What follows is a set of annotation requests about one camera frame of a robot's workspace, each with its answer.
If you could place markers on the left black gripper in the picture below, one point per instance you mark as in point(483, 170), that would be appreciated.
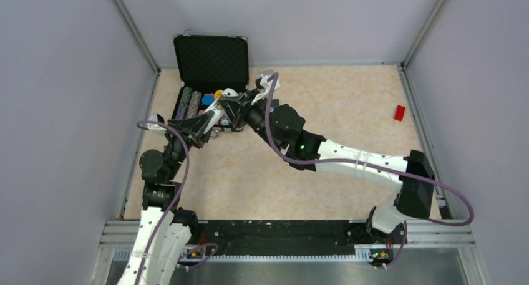
point(191, 128)

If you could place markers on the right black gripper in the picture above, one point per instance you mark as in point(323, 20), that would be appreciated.
point(239, 108)

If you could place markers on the white remote control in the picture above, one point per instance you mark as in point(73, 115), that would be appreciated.
point(215, 111)

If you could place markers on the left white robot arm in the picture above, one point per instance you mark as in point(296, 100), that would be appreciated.
point(165, 229)

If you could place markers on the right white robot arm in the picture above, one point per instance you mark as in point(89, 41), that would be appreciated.
point(410, 177)

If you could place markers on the yellow poker chip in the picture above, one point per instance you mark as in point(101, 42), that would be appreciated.
point(218, 94)

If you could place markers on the blue poker chip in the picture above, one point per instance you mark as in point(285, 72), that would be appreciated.
point(207, 99)

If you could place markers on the black poker chip case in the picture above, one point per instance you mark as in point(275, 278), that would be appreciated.
point(206, 64)

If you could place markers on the red lego brick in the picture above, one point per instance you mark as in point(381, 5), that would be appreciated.
point(399, 113)

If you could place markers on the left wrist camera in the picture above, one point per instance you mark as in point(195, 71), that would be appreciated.
point(153, 125)

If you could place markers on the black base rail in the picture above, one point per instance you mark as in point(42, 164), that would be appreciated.
point(240, 241)

